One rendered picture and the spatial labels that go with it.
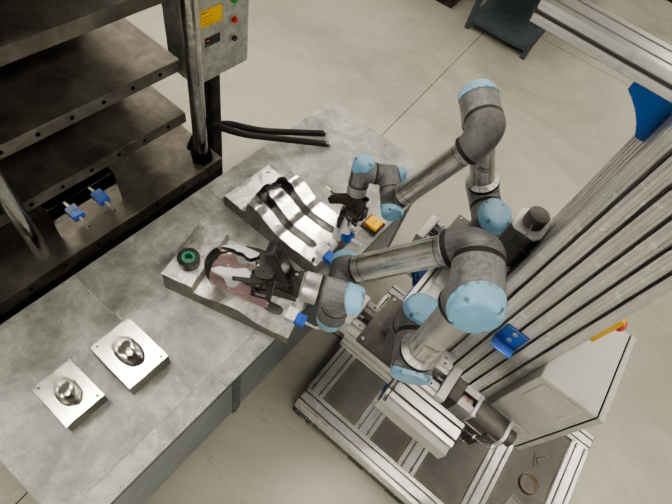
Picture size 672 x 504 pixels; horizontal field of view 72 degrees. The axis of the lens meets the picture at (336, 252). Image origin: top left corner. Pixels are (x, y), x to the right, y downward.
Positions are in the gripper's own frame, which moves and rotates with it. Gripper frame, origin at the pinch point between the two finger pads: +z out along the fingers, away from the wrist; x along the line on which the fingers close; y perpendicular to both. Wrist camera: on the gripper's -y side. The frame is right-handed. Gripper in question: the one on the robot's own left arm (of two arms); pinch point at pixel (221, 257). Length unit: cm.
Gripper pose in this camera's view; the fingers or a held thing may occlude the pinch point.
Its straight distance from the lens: 113.8
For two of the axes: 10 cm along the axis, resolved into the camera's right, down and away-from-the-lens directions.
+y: -2.0, 6.3, 7.5
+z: -9.6, -2.7, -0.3
